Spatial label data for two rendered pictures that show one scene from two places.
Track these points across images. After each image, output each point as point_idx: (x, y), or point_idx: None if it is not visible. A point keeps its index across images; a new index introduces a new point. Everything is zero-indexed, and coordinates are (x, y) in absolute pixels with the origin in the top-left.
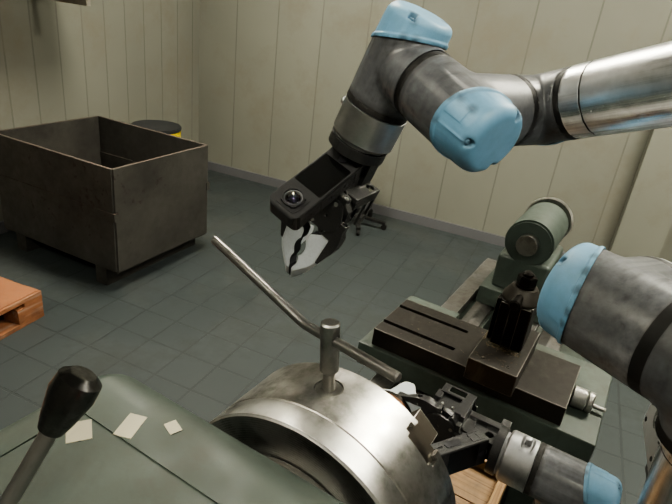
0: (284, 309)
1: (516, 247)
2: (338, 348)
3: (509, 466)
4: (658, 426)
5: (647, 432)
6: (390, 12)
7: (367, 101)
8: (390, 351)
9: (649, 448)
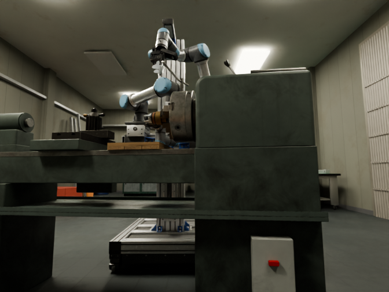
0: (176, 76)
1: (27, 123)
2: (183, 82)
3: None
4: None
5: (132, 134)
6: (167, 29)
7: (168, 42)
8: (85, 139)
9: (138, 134)
